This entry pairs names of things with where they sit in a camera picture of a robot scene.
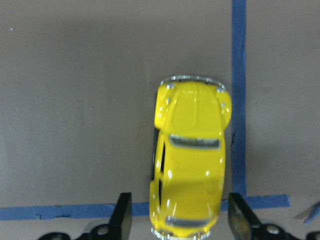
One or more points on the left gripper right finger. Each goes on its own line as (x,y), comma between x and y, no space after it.
(245,225)

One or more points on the brown paper table mat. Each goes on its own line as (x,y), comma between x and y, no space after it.
(78,81)

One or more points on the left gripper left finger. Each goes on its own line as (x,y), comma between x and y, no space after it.
(119,225)

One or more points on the yellow beetle toy car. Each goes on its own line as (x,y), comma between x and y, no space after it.
(188,164)

